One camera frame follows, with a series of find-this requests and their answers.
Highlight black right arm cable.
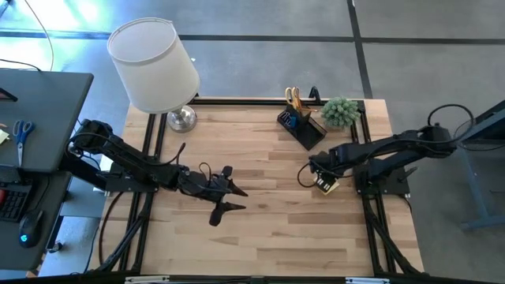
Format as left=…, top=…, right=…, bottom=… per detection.
left=297, top=103, right=475, bottom=189

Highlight blue handled scissors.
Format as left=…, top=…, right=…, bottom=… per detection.
left=12, top=119, right=36, bottom=168

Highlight black keyboard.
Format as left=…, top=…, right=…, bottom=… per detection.
left=0, top=185, right=31, bottom=224

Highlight yellow handled scissors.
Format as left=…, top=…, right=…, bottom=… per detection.
left=284, top=86, right=305, bottom=115

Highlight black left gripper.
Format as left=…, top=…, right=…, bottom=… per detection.
left=177, top=164, right=249, bottom=228

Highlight black mesh desk organizer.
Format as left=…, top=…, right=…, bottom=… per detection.
left=275, top=103, right=327, bottom=152

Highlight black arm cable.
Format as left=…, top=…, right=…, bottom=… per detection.
left=66, top=132, right=216, bottom=189
left=297, top=103, right=475, bottom=189

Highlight gray side desk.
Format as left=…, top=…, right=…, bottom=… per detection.
left=0, top=68, right=95, bottom=273

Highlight black floor cable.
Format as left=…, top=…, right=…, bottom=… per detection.
left=0, top=58, right=43, bottom=73

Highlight white floor cable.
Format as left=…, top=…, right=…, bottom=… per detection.
left=23, top=0, right=55, bottom=72

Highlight white bracket strip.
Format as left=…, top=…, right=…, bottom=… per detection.
left=345, top=276, right=391, bottom=284
left=124, top=275, right=171, bottom=284

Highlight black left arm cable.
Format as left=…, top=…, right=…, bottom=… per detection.
left=66, top=132, right=216, bottom=189

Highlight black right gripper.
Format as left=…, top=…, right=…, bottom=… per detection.
left=309, top=151, right=339, bottom=193

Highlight black computer mouse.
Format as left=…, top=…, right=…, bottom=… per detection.
left=17, top=207, right=45, bottom=249

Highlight green artificial potted plant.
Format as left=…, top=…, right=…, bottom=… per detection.
left=320, top=96, right=362, bottom=132

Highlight yellow sticky note pad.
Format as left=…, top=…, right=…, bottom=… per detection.
left=312, top=174, right=341, bottom=196

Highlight black aluminium table frame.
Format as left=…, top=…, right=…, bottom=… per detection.
left=88, top=85, right=505, bottom=284

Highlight white shade silver table lamp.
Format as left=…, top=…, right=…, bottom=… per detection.
left=107, top=17, right=201, bottom=133

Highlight blue metal desk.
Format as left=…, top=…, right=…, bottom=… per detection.
left=435, top=99, right=505, bottom=231

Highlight black desk cable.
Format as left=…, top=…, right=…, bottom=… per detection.
left=453, top=118, right=505, bottom=154

